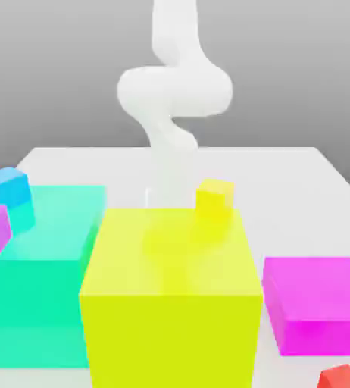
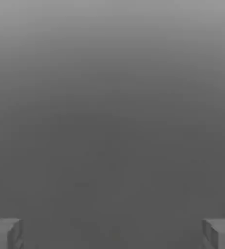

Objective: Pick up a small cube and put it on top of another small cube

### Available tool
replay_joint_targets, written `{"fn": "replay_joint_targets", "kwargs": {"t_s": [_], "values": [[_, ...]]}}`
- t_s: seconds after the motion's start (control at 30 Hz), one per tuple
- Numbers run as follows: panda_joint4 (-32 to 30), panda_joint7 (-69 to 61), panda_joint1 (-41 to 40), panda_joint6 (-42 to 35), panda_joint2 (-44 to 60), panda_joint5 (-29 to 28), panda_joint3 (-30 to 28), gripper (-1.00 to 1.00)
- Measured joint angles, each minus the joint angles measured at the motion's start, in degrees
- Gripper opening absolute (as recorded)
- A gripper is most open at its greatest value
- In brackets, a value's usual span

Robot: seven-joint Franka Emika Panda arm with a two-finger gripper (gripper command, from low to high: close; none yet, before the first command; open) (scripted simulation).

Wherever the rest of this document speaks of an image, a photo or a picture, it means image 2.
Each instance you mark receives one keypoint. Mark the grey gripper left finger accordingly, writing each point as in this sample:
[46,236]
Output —
[3,233]

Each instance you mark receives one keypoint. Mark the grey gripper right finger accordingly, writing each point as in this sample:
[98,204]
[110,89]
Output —
[221,233]

